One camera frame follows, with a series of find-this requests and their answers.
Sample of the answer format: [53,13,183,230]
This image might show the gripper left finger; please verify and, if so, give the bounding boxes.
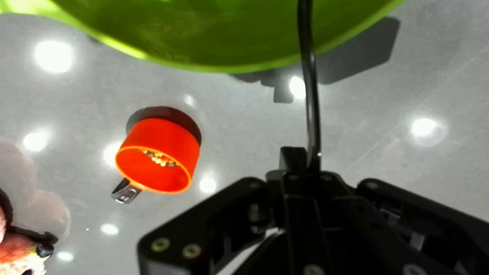
[137,147,329,275]

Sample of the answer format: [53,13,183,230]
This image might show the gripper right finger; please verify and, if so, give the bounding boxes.
[313,170,489,275]

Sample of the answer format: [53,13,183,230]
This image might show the black spoon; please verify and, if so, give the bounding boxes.
[297,0,322,173]

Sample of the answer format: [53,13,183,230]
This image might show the green bowl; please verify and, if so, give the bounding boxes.
[0,0,406,74]

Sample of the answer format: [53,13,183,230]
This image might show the heap of yellow grains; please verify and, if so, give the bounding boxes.
[143,149,178,168]

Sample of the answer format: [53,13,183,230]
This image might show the orange measuring cup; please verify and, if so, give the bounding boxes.
[111,115,202,205]

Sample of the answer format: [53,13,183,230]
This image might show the plush toy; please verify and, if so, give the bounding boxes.
[0,186,60,275]

